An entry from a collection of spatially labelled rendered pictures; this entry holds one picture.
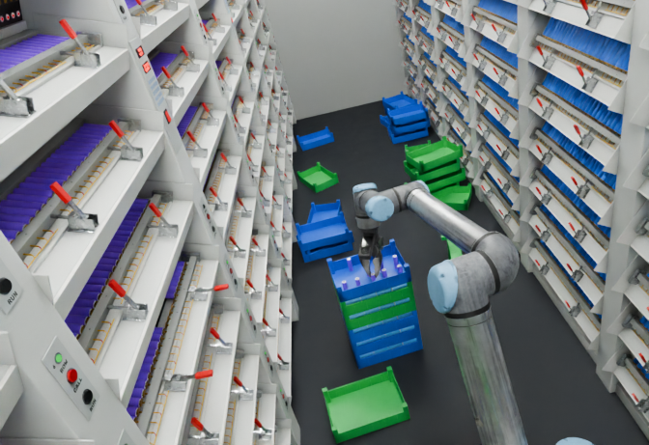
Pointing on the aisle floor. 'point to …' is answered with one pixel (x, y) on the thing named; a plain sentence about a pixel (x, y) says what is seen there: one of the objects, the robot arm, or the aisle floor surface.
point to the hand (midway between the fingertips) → (372, 275)
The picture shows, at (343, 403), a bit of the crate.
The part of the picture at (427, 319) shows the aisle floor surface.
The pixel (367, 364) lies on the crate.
